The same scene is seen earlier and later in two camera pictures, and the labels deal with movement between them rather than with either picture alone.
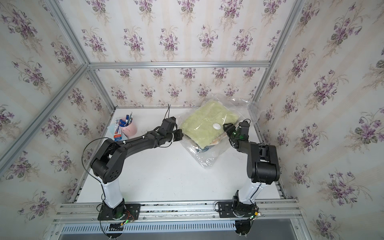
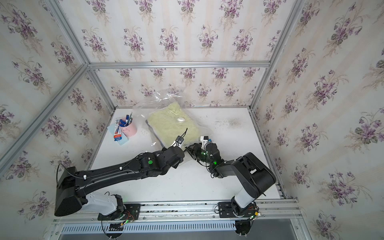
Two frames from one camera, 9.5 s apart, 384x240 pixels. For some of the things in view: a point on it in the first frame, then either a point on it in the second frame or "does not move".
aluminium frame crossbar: [179, 63] does not move
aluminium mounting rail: [178, 211] does not move
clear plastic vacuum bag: [202, 135] → [169, 114]
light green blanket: [205, 123] → [172, 120]
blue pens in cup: [128, 120] does not move
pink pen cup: [130, 130] does not move
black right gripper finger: [229, 127] → [192, 148]
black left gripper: [179, 136] → [180, 161]
